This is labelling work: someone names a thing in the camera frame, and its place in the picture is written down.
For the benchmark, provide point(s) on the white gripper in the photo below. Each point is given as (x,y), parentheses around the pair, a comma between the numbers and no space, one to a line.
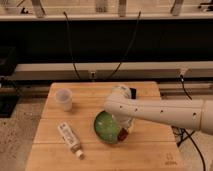
(125,122)

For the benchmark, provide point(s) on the small red pepper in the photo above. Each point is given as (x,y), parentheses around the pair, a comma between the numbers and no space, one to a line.
(122,134)

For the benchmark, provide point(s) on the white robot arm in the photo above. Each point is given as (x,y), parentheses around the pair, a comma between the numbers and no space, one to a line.
(196,115)

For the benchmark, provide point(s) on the green ceramic bowl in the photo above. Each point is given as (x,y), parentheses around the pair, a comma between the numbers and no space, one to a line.
(106,128)

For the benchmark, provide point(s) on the black phone on stand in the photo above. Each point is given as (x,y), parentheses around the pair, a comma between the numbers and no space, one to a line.
(133,93)

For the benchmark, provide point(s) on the white tube bottle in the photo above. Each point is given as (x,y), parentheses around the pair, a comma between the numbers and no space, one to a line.
(70,139)

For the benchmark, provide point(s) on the translucent plastic cup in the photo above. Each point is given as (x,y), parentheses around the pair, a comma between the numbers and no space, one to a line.
(63,98)

